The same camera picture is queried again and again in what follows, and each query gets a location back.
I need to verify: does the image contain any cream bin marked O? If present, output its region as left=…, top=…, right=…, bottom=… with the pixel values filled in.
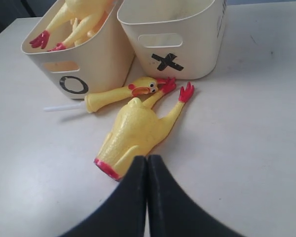
left=22, top=0, right=135, bottom=99

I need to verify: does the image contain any cream bin marked X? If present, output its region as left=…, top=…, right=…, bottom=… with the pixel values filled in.
left=117, top=0, right=227, bottom=79

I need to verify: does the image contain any headless rubber chicken body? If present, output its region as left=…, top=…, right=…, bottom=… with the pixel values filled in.
left=94, top=79, right=195, bottom=181

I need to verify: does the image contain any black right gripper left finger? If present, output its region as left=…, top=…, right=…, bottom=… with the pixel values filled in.
left=61, top=156, right=148, bottom=237

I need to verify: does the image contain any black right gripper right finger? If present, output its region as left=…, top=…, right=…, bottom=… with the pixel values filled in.
left=148, top=155, right=241, bottom=237

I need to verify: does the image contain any broken chicken head with squeaker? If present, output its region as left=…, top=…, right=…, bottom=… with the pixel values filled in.
left=43, top=77, right=168, bottom=113

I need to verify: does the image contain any whole rubber chicken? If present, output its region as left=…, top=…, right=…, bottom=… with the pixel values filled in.
left=71, top=9, right=109, bottom=47
left=29, top=0, right=116, bottom=52

